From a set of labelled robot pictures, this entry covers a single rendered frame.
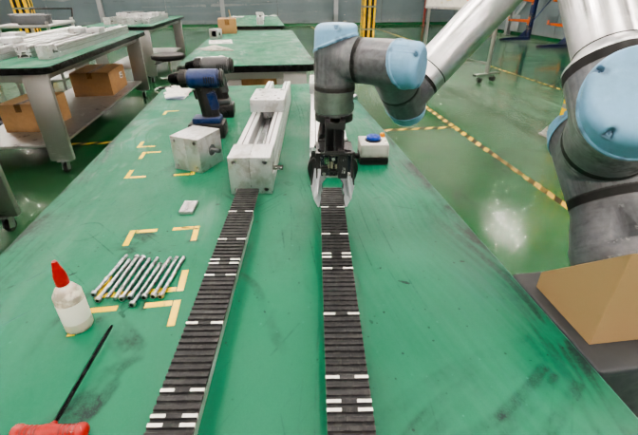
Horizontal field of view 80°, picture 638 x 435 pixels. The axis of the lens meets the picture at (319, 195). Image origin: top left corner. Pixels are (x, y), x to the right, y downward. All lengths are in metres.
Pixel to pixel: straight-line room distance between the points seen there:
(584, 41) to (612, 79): 0.09
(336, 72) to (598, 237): 0.46
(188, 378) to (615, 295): 0.54
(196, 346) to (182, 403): 0.08
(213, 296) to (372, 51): 0.45
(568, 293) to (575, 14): 0.39
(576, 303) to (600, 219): 0.12
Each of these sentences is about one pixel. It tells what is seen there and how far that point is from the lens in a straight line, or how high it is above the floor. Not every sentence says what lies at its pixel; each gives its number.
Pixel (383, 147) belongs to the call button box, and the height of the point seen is 0.83.
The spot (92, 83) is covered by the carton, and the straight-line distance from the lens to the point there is 4.81.
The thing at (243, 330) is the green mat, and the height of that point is 0.78.
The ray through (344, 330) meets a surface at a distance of 0.54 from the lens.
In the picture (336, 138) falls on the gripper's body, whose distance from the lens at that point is 0.73.
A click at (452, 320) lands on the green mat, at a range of 0.63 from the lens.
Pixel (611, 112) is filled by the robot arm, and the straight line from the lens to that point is 0.55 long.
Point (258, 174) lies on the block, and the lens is 0.92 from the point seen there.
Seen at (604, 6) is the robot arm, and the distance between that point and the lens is 0.64.
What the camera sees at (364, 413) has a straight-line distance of 0.48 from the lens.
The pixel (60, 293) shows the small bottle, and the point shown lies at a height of 0.85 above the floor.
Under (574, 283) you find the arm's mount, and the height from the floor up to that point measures 0.84.
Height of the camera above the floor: 1.21
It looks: 28 degrees down
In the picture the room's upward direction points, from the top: straight up
